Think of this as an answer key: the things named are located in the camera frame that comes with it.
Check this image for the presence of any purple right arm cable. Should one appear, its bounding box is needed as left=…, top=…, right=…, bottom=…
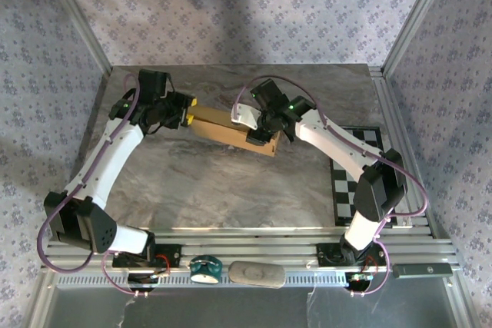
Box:
left=233, top=76, right=430, bottom=298

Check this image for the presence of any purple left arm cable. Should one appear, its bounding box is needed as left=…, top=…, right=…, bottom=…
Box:
left=38, top=74, right=172, bottom=298

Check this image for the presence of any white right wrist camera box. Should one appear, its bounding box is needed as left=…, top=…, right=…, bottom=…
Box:
left=229, top=103, right=263, bottom=130

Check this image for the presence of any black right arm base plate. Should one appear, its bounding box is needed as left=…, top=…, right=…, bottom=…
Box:
left=317, top=242, right=387, bottom=267

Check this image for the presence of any small circuit board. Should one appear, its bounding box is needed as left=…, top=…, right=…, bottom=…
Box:
left=345, top=272, right=376, bottom=285

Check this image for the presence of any black and grey chessboard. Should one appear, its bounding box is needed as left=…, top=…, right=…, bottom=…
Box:
left=329, top=126, right=397, bottom=227

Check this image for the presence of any aluminium extrusion frame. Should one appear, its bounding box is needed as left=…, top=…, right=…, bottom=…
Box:
left=28, top=0, right=474, bottom=328

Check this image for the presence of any dark rectangular bar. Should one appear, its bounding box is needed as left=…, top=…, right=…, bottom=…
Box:
left=394, top=263, right=454, bottom=279

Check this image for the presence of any grey metal panel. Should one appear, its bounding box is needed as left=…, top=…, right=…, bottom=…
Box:
left=49, top=285, right=454, bottom=328

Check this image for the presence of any slotted grey cable duct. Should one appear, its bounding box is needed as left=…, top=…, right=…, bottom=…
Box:
left=55, top=274, right=349, bottom=287

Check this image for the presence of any brown cardboard box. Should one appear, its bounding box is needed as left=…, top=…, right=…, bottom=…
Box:
left=188, top=104, right=281, bottom=158

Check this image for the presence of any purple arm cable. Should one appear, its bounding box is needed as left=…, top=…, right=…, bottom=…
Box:
left=38, top=74, right=172, bottom=298
left=233, top=76, right=430, bottom=298

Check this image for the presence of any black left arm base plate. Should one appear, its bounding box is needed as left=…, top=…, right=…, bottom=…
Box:
left=111, top=244, right=182, bottom=268

